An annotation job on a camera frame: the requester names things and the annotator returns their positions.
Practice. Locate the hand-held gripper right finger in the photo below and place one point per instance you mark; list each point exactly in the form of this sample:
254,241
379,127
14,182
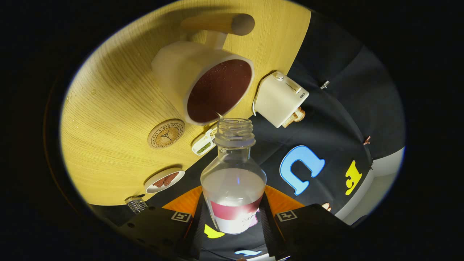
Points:
269,232

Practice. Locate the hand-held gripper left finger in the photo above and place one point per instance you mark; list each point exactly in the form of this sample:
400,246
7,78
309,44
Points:
197,226

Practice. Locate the clear juice bottle red label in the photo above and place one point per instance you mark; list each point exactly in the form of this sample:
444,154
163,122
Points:
233,188

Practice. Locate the round cork coaster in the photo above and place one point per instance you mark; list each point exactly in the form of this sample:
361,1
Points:
166,134

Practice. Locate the brown sausage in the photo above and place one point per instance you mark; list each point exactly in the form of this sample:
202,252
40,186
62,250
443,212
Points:
159,182
172,177

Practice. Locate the white plate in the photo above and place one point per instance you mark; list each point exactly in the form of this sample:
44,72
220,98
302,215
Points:
152,188

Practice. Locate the white divided dish with beans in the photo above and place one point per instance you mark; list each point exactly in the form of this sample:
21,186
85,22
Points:
203,143

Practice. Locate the toasted bread slice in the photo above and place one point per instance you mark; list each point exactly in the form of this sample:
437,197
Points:
289,122
299,115

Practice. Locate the copper clip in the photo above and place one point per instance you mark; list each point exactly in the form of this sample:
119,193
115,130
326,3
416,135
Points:
367,140

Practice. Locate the cream toaster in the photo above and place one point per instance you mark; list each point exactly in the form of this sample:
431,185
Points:
279,98

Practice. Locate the black backdrop cloth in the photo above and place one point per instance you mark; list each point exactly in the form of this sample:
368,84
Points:
337,108

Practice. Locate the wooden table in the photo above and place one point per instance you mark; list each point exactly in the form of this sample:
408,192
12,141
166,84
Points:
116,108

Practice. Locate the silver clip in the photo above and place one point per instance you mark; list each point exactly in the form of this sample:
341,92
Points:
325,85

